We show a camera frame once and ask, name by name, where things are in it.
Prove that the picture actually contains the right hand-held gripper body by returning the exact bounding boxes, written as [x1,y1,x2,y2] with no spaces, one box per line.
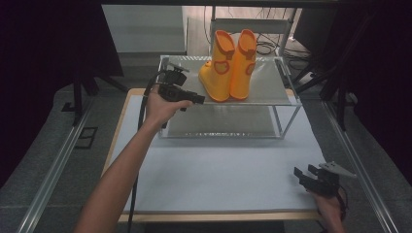
[300,161,358,198]

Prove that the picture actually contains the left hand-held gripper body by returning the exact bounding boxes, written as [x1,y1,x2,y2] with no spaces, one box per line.
[157,56,195,103]

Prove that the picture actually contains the yellow duck rain boot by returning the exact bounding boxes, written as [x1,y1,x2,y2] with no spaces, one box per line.
[228,28,258,101]
[197,29,236,103]

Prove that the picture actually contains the grey metal shoe rack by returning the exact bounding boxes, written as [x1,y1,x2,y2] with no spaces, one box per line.
[157,53,303,140]

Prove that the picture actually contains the person's left hand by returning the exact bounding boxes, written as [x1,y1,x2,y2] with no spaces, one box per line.
[144,85,194,130]

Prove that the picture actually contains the person's right hand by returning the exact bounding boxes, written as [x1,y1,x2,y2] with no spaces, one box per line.
[310,189,346,225]

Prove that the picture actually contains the black metal stand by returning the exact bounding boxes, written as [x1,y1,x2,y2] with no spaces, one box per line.
[292,61,350,132]
[61,62,128,128]

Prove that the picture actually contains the wooden table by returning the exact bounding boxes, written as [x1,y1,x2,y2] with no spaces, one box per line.
[101,87,328,223]

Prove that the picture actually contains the dark curtain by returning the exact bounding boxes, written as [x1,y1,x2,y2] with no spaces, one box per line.
[0,0,124,188]
[324,0,412,187]

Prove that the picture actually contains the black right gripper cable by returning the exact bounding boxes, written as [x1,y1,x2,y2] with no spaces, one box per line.
[338,186,349,222]

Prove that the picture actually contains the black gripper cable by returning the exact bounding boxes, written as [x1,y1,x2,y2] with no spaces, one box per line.
[126,71,168,233]
[338,186,349,222]

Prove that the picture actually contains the aluminium rail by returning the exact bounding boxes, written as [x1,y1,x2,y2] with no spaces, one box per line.
[17,96,95,233]
[321,100,400,233]

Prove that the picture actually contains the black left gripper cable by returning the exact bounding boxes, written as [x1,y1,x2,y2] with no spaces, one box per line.
[126,71,168,233]

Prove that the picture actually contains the black floor cables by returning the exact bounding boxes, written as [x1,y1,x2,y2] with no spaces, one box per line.
[257,32,314,72]

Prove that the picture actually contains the grey metal frame stand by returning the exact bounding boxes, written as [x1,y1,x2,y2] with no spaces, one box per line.
[209,6,297,56]

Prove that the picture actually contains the black floor frame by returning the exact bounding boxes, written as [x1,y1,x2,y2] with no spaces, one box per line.
[75,126,99,150]

